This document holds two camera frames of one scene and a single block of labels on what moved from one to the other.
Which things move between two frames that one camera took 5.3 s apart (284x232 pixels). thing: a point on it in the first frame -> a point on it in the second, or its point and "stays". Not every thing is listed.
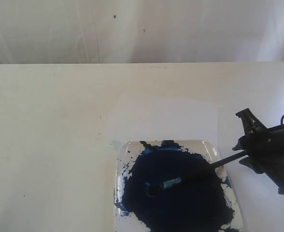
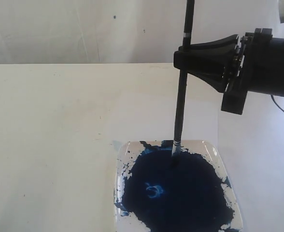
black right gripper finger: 242,145 -> 213,65
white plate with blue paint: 169,186 stays
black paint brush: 157,186 -> 187,41
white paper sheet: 162,117 stays
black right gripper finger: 250,123 -> 227,42
